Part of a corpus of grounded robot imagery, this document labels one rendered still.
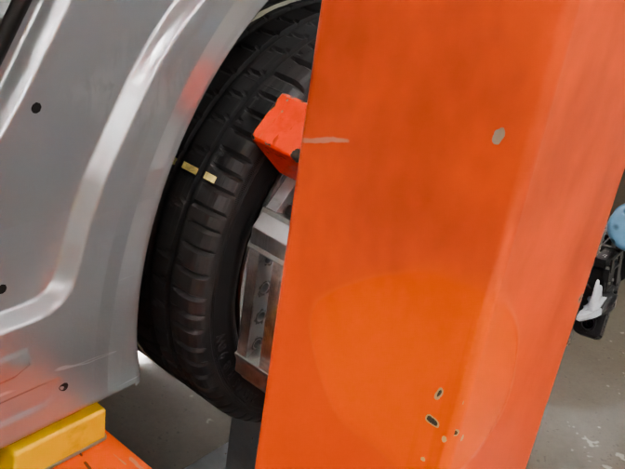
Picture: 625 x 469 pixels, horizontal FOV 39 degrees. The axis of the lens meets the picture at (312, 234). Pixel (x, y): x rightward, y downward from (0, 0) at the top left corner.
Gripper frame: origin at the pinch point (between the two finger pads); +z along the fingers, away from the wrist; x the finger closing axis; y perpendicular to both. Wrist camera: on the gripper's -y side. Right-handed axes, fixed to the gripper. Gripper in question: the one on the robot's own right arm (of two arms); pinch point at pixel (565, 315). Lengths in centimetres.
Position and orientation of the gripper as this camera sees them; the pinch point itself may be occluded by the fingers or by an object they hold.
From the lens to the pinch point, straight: 141.4
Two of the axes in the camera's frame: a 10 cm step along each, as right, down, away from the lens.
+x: 8.0, 2.2, -5.5
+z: -6.0, 3.0, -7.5
